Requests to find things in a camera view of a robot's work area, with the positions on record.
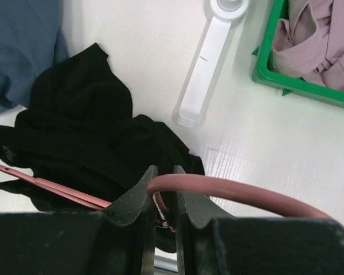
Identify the blue tank top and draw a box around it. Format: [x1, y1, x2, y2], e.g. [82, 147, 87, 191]
[0, 1, 68, 113]

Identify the pink wire hanger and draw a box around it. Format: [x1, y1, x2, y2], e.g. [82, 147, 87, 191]
[0, 164, 331, 232]

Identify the green plastic tray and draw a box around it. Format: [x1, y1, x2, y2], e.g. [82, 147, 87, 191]
[252, 1, 344, 109]

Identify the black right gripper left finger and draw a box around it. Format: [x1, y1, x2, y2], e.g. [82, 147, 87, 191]
[0, 166, 158, 274]

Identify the white rack base foot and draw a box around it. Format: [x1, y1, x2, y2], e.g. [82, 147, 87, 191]
[174, 0, 249, 128]

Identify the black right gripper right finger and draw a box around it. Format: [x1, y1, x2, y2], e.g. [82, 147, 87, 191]
[173, 164, 344, 275]

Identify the aluminium mounting rail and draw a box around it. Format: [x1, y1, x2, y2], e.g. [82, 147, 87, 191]
[154, 248, 178, 275]

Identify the pink crumpled garment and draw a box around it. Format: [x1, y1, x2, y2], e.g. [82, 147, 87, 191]
[271, 1, 344, 92]

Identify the black tank top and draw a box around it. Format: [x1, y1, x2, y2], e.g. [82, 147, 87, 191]
[0, 42, 210, 254]

